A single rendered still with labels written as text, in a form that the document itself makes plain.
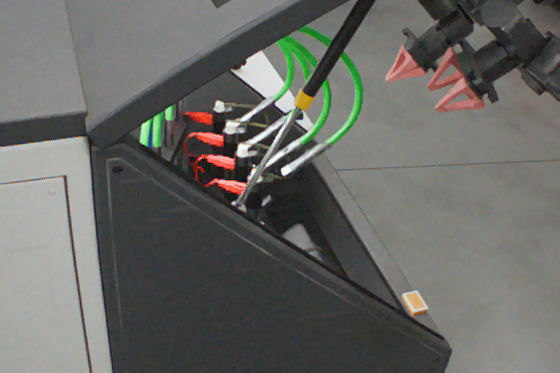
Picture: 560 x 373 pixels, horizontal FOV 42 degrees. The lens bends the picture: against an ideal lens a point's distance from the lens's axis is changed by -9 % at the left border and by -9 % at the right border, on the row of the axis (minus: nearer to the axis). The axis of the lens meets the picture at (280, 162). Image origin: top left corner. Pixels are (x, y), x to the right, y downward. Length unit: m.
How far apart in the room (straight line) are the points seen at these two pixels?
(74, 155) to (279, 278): 0.34
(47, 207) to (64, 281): 0.12
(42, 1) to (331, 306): 0.60
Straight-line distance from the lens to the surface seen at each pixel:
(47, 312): 1.01
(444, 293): 2.91
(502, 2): 1.17
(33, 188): 0.88
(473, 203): 3.39
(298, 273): 1.05
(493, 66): 1.22
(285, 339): 1.15
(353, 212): 1.62
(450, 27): 1.48
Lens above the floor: 1.92
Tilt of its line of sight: 34 degrees down
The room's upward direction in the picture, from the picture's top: 5 degrees clockwise
